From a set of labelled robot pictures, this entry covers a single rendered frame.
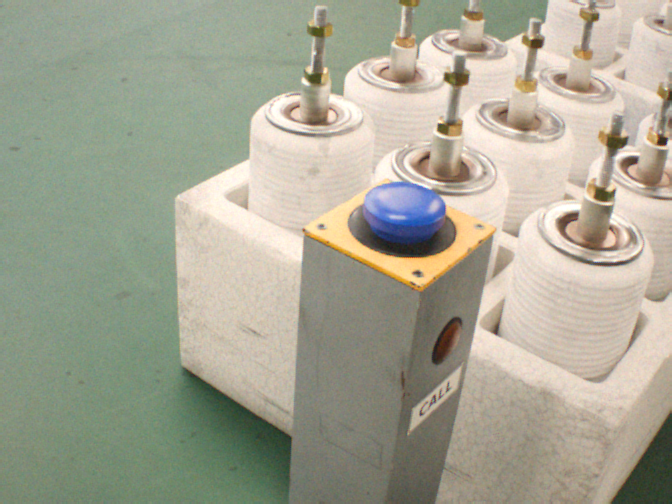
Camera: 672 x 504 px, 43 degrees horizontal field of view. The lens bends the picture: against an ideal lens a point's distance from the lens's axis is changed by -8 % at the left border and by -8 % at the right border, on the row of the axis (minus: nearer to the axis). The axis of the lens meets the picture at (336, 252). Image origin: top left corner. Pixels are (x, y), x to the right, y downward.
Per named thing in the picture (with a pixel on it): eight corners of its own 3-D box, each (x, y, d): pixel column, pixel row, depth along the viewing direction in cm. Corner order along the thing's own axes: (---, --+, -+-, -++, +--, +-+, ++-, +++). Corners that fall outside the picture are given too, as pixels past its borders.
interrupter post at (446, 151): (421, 174, 63) (426, 131, 61) (435, 161, 65) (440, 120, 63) (452, 184, 62) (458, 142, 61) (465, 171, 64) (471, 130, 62)
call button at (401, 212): (456, 235, 45) (462, 199, 44) (411, 268, 43) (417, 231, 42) (391, 205, 47) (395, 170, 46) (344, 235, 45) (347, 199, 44)
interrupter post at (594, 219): (576, 246, 57) (587, 202, 55) (570, 226, 59) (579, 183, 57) (610, 249, 57) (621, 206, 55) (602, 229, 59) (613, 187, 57)
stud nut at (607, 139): (597, 145, 54) (599, 133, 53) (597, 134, 55) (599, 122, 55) (626, 152, 53) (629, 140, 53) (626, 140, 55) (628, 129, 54)
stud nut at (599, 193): (585, 198, 56) (588, 186, 55) (586, 185, 57) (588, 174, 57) (614, 204, 55) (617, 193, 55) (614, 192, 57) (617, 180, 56)
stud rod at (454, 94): (436, 150, 63) (449, 51, 59) (445, 146, 63) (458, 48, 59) (448, 156, 62) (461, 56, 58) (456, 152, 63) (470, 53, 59)
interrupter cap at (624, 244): (545, 266, 55) (547, 256, 54) (528, 203, 61) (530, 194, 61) (654, 274, 55) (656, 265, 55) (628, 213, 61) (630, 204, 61)
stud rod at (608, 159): (588, 218, 57) (611, 114, 53) (588, 210, 58) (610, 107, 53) (602, 221, 57) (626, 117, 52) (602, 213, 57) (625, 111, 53)
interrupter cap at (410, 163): (371, 177, 62) (372, 168, 62) (417, 138, 68) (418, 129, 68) (472, 212, 60) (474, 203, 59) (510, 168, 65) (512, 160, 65)
